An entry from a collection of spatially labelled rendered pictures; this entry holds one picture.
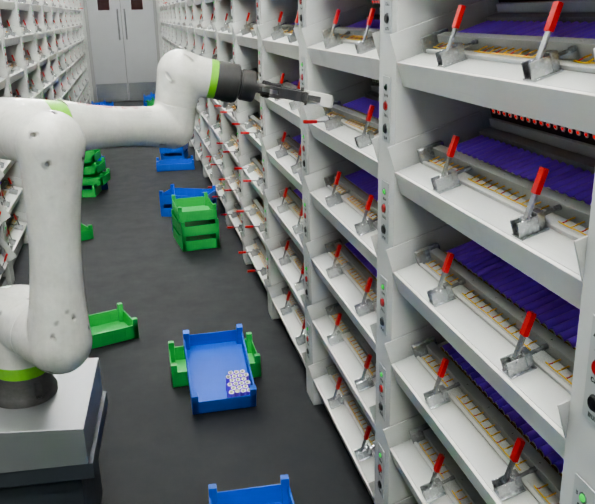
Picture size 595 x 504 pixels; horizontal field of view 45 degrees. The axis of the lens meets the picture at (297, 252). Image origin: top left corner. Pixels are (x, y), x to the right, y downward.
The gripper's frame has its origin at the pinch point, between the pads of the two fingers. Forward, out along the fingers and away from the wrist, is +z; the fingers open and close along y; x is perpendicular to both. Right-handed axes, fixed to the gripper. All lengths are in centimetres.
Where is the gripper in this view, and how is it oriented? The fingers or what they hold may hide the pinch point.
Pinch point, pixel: (318, 98)
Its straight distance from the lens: 185.4
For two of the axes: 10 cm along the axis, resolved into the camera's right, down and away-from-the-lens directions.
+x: 1.9, -9.5, -2.6
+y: 2.2, 3.0, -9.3
